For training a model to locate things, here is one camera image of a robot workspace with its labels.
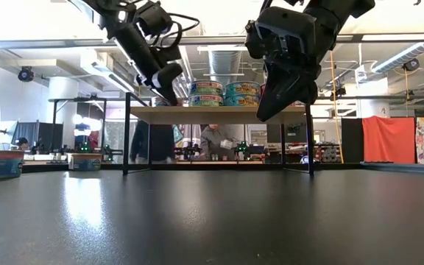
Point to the black table mat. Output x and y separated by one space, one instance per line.
212 221

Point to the blue grey partition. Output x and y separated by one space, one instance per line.
39 134

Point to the red label can silver lid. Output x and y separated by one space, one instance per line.
263 87

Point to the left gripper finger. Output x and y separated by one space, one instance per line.
147 84
168 81

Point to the wooden shelf black metal frame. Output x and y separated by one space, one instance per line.
215 115

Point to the colourful patchwork quilt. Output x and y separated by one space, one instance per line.
178 132

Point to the person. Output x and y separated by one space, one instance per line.
22 143
215 141
153 141

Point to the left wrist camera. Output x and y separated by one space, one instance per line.
153 18

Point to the small black robot arm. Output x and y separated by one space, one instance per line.
242 148
84 148
188 151
109 151

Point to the white ceiling air duct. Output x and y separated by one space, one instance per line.
101 66

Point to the black rack frame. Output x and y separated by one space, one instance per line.
79 98

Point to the orange cloth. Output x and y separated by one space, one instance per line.
388 140

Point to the white ribbed ceiling duct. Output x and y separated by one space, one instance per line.
399 57

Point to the black panel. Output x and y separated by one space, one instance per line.
352 140

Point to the silver ribbed ceiling duct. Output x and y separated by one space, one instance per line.
225 62

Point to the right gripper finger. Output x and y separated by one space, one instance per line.
282 95
310 92

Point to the black table frame rails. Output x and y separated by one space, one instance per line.
337 166

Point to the teal label can silver lid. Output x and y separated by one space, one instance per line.
241 101
242 88

